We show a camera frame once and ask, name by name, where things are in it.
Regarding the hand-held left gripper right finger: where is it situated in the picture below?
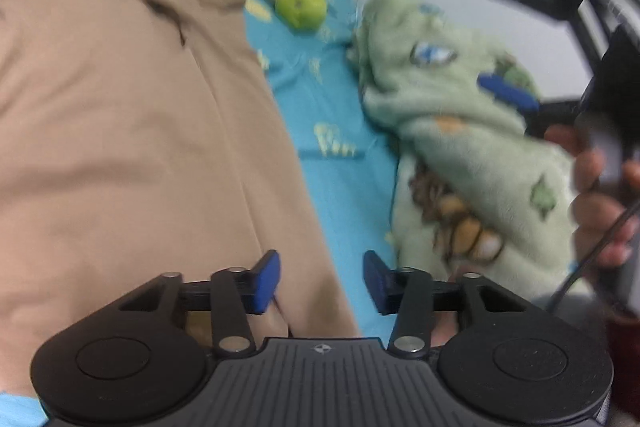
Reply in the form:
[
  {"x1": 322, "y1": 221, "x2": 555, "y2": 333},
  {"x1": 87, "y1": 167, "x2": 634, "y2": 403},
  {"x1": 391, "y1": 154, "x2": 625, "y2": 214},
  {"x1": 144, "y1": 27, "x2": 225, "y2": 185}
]
[{"x1": 363, "y1": 251, "x2": 527, "y2": 359}]

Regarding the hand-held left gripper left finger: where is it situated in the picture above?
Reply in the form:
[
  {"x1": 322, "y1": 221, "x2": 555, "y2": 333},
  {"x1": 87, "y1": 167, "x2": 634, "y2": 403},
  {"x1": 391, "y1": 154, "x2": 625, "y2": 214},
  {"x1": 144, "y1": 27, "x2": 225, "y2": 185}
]
[{"x1": 116, "y1": 250, "x2": 282, "y2": 359}]

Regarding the tan shirt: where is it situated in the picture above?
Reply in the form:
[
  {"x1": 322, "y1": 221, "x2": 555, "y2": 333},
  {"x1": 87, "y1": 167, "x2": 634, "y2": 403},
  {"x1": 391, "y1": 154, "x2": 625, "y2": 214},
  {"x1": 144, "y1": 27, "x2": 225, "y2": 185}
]
[{"x1": 0, "y1": 0, "x2": 363, "y2": 400}]

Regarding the person's right hand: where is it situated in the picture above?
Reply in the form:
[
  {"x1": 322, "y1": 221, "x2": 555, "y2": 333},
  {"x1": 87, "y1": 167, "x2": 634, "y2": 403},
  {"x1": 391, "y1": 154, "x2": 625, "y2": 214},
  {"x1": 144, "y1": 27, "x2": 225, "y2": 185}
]
[{"x1": 544, "y1": 124, "x2": 640, "y2": 269}]

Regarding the pale green fleece blanket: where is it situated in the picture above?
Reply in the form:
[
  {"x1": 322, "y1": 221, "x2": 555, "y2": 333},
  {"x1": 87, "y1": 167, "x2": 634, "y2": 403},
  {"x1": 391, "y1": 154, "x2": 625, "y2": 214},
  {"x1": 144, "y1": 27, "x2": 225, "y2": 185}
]
[{"x1": 345, "y1": 0, "x2": 601, "y2": 304}]

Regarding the teal printed bed sheet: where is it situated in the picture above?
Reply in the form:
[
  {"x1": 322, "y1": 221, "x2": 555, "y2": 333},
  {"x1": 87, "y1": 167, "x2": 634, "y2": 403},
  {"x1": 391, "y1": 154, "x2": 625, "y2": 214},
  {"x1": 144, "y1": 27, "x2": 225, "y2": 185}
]
[{"x1": 0, "y1": 0, "x2": 401, "y2": 427}]

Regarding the dark red cloth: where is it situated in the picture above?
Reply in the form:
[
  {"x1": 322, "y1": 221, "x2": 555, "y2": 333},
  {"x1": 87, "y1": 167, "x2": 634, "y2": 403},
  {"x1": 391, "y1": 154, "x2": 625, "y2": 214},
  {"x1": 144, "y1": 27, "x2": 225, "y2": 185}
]
[{"x1": 606, "y1": 312, "x2": 640, "y2": 410}]

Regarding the black cable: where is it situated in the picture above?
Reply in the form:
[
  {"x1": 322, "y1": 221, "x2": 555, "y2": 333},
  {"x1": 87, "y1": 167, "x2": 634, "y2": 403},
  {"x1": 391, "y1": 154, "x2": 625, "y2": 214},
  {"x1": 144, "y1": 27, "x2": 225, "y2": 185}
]
[{"x1": 546, "y1": 199, "x2": 640, "y2": 314}]

